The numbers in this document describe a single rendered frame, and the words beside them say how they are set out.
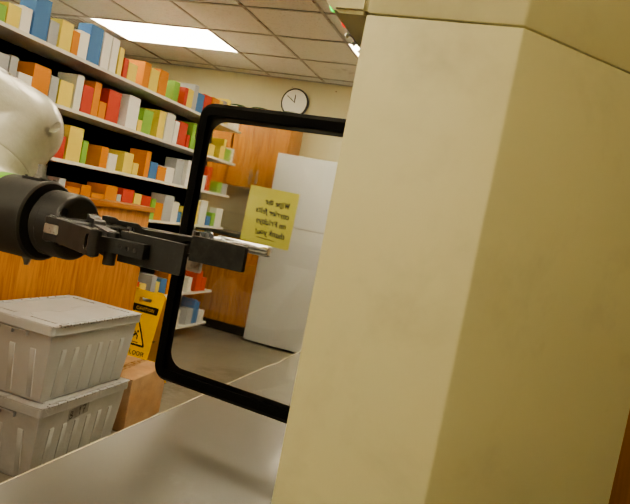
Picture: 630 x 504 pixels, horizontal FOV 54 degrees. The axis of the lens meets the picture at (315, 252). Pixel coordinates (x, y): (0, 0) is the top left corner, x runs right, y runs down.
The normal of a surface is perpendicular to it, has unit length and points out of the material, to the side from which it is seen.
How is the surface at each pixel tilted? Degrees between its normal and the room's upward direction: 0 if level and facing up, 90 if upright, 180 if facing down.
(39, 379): 95
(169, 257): 90
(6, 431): 96
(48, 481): 0
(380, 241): 90
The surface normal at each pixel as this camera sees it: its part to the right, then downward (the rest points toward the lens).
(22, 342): -0.32, 0.08
